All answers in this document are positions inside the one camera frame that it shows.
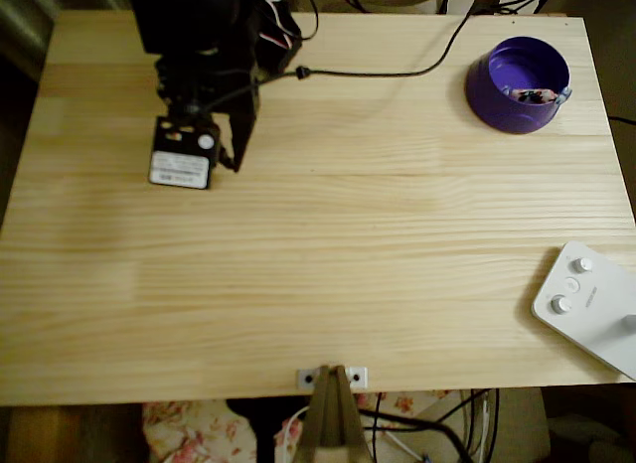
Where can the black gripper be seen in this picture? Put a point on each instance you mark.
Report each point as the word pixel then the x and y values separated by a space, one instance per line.
pixel 244 116

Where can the candy white blue red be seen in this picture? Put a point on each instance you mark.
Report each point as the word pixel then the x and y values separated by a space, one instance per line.
pixel 534 95

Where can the purple plastic bowl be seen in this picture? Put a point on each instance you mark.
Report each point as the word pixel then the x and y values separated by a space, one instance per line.
pixel 487 105

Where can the grey folded fabric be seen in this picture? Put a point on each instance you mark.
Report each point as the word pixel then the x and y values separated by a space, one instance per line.
pixel 20 31

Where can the floral patterned cloth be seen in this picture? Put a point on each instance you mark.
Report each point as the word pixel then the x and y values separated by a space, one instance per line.
pixel 189 433

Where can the white lamp base with knobs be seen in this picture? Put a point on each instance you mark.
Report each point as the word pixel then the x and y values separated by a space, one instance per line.
pixel 586 304

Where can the beige seat cushion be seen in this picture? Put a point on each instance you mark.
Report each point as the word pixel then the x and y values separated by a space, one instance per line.
pixel 522 423

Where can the black box camera with label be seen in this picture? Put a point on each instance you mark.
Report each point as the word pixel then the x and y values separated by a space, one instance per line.
pixel 179 170

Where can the black camera mount joint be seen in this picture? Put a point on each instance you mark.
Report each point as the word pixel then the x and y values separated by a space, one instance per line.
pixel 179 80

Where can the silver metal angle bracket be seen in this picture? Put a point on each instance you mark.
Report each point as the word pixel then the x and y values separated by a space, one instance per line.
pixel 307 377
pixel 358 377

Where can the metal camera mast profile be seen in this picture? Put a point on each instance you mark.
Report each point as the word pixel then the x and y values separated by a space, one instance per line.
pixel 330 423

